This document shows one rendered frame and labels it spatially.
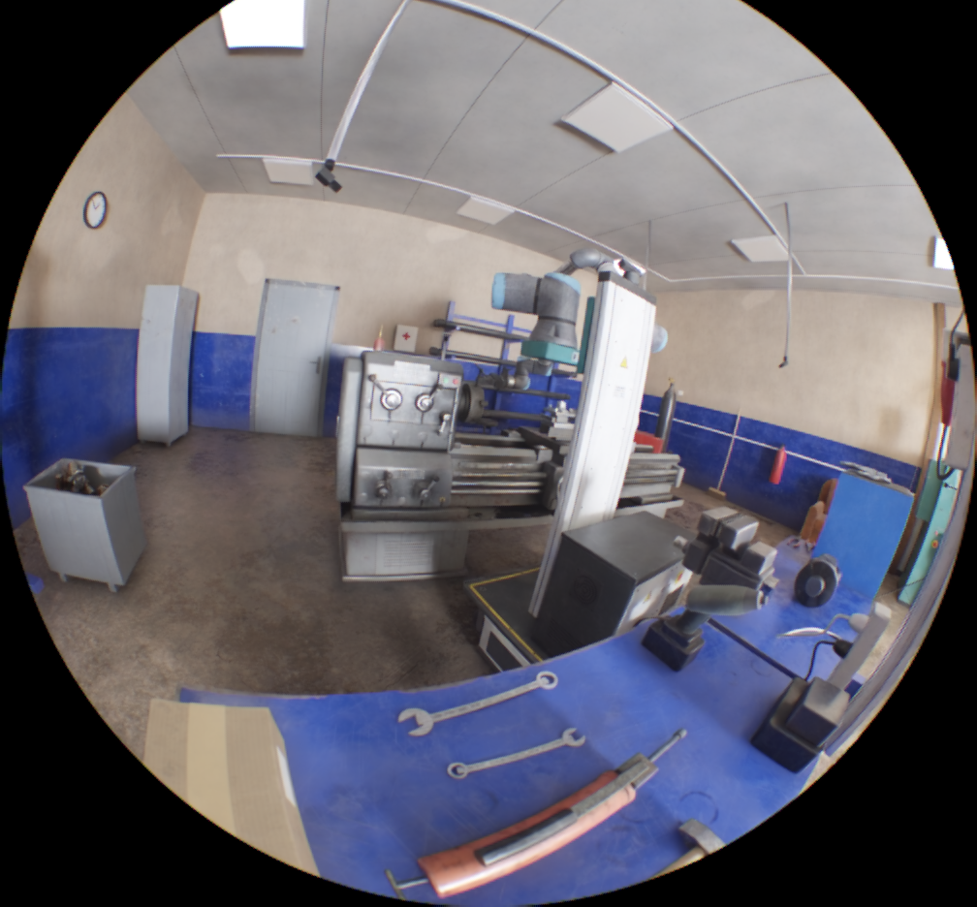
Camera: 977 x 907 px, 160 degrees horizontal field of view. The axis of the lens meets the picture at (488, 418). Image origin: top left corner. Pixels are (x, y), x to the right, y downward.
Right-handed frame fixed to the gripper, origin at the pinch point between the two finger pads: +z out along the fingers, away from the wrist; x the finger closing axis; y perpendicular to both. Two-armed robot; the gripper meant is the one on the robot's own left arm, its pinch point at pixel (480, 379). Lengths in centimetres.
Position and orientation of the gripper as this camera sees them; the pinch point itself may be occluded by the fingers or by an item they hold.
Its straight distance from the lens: 219.0
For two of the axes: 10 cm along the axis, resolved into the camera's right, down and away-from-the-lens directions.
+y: -2.4, 8.6, 4.6
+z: -9.1, -0.4, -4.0
